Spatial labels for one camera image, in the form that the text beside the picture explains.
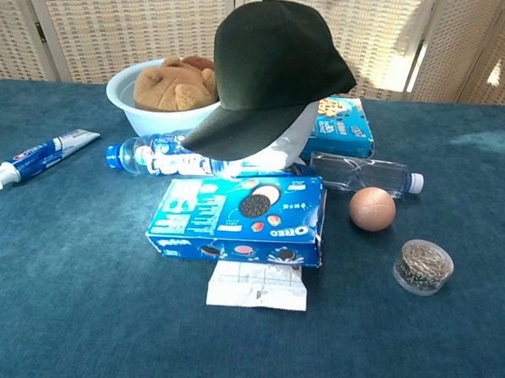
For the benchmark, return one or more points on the black baseball cap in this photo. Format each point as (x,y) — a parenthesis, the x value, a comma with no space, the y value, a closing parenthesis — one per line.
(276,63)

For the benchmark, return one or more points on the blue Oreo cookie box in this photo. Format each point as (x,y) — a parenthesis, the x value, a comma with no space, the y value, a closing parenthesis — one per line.
(217,212)

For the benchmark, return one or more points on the blue packet under mannequin head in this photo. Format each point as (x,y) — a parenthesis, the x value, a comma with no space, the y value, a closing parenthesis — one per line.
(300,171)

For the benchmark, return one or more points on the white foam mannequin head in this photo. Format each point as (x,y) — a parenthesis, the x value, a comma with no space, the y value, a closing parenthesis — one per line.
(289,140)

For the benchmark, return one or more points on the blue label water bottle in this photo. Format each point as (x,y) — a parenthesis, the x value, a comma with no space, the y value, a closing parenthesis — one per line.
(169,159)

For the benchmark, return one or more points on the white foil wrapper packet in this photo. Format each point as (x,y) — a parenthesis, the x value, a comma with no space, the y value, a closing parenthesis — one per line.
(255,288)

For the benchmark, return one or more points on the blue chocolate chip cookie box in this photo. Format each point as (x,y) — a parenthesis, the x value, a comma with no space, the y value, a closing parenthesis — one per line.
(344,130)

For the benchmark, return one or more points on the clear bottle with white cap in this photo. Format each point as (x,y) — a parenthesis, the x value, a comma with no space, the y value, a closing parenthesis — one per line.
(363,173)

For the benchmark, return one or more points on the light blue plastic bowl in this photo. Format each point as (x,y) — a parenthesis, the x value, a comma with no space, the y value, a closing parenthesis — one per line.
(154,122)

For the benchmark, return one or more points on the copper coloured ball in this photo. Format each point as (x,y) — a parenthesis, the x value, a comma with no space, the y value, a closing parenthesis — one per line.
(372,209)

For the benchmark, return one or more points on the brown plush toy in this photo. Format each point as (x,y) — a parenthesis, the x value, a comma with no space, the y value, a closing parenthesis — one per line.
(164,87)

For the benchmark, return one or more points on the clear tub of paper clips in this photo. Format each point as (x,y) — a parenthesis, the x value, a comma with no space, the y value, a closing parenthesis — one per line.
(423,267)

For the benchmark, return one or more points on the blue velvet tablecloth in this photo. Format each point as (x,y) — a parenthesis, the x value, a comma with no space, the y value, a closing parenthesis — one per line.
(102,316)

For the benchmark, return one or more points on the woven folding screen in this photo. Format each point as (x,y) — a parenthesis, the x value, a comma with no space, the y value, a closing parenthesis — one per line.
(117,21)

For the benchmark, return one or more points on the blue white toothpaste tube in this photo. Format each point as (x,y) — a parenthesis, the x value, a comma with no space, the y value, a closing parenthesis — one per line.
(38,156)

